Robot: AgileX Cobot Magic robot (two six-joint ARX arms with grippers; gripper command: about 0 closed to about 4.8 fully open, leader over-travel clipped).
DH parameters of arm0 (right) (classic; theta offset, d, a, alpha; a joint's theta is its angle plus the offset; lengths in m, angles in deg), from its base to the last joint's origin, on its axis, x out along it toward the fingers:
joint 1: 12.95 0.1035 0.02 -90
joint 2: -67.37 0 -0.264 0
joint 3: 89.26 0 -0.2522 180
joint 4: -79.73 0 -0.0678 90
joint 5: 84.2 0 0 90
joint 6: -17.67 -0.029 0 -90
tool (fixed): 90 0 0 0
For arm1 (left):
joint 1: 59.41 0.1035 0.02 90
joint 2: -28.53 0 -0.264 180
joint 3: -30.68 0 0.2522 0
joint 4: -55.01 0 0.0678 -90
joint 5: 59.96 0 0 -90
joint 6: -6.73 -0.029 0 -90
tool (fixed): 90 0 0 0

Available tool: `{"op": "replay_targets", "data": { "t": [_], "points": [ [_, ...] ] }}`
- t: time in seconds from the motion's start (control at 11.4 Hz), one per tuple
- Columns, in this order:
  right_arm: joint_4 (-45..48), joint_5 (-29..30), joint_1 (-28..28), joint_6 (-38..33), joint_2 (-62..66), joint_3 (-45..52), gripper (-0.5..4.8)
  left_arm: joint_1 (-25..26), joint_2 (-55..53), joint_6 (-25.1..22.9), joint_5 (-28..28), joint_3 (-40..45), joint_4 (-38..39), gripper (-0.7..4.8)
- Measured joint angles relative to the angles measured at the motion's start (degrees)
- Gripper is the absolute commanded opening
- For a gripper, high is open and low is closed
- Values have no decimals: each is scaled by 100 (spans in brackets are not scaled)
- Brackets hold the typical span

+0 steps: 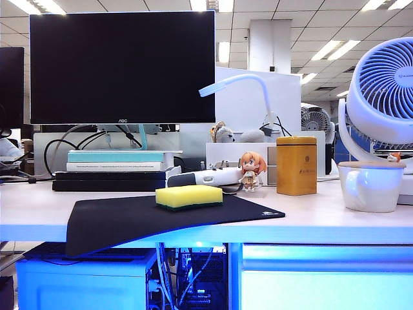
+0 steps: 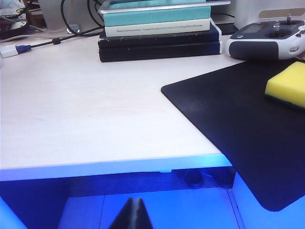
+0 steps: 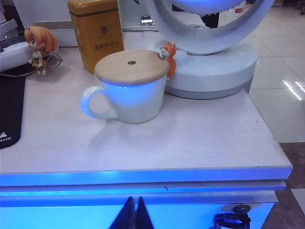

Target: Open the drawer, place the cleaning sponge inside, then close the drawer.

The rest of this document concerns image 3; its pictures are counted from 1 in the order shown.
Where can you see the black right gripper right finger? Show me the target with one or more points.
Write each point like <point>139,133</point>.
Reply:
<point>144,217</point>

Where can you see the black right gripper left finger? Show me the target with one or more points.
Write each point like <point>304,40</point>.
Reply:
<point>127,217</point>

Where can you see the white drawer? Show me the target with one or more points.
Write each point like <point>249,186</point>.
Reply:
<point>71,212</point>

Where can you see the white drawer cabinet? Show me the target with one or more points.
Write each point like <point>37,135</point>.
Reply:
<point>214,188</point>

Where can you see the white ceramic mug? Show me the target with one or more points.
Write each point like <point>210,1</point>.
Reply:
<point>138,105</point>

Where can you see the round wooden mug lid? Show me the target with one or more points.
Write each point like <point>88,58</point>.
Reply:
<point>128,69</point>

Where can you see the small orange fox figurine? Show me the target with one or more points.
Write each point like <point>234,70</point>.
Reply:
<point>170,62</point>

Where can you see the large white desk fan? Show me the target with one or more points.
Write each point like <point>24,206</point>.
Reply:
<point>214,76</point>

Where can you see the black mouse pad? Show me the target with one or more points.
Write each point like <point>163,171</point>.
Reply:
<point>9,107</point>

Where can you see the yellow tin box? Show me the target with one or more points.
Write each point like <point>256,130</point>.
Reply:
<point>100,35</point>

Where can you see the small chrome metal object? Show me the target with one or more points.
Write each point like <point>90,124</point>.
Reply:
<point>148,21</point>

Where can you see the orange-haired anime girl figurine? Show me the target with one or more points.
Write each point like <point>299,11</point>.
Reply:
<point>40,40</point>

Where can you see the white grey handheld device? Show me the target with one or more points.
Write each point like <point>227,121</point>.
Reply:
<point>9,57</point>

